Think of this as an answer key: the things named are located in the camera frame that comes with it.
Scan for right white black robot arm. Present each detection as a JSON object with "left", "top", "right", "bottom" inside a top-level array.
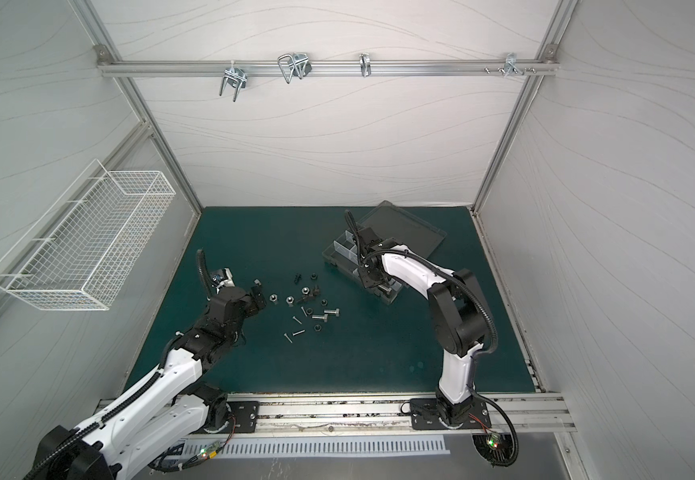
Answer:
[{"left": 345, "top": 210, "right": 499, "bottom": 428}]

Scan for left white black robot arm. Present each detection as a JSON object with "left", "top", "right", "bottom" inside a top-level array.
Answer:
[{"left": 26, "top": 280, "right": 267, "bottom": 479}]

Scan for clear plastic compartment organizer box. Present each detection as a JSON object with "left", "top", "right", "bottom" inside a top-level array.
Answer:
[{"left": 322, "top": 201, "right": 447, "bottom": 285}]

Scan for green table mat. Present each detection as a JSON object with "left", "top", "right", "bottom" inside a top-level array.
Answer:
[{"left": 124, "top": 206, "right": 535, "bottom": 395}]

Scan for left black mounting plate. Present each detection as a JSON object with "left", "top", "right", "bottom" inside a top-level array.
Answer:
[{"left": 199, "top": 401, "right": 260, "bottom": 434}]

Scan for black mounting plate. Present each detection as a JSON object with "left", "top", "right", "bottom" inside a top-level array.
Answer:
[
  {"left": 199, "top": 401, "right": 260, "bottom": 434},
  {"left": 401, "top": 397, "right": 491, "bottom": 431}
]

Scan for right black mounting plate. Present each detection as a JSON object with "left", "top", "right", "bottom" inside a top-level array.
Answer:
[{"left": 401, "top": 397, "right": 491, "bottom": 431}]

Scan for middle metal U-bolt clamp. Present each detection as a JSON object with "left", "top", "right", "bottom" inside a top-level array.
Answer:
[{"left": 277, "top": 52, "right": 313, "bottom": 84}]

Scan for metal u-bolt clamp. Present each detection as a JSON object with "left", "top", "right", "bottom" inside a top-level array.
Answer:
[
  {"left": 219, "top": 65, "right": 248, "bottom": 102},
  {"left": 277, "top": 52, "right": 313, "bottom": 84}
]

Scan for left metal U-bolt clamp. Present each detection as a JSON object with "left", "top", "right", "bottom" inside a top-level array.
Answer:
[{"left": 219, "top": 65, "right": 248, "bottom": 102}]

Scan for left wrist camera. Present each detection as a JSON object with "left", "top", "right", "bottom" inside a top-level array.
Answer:
[{"left": 210, "top": 268, "right": 235, "bottom": 291}]

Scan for white wire basket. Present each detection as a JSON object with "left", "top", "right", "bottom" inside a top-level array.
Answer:
[{"left": 0, "top": 160, "right": 176, "bottom": 311}]

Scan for left base cable bundle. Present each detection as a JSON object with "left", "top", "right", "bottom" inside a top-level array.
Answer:
[{"left": 148, "top": 419, "right": 238, "bottom": 475}]

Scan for white slotted cable duct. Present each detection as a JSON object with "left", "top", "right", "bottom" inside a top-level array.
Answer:
[{"left": 98, "top": 436, "right": 451, "bottom": 462}]

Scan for small metal bracket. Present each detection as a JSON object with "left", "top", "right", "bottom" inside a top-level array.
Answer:
[{"left": 359, "top": 53, "right": 371, "bottom": 78}]

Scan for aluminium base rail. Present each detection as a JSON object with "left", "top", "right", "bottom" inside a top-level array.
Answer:
[{"left": 229, "top": 392, "right": 577, "bottom": 437}]

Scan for right base cable loop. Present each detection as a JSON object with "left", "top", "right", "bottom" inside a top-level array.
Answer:
[{"left": 471, "top": 392, "right": 521, "bottom": 468}]

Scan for right metal bracket with bolts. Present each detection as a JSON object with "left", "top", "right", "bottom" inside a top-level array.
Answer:
[{"left": 483, "top": 53, "right": 537, "bottom": 77}]

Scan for horizontal aluminium top rail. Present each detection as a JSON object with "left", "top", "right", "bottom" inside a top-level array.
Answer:
[{"left": 98, "top": 57, "right": 561, "bottom": 79}]

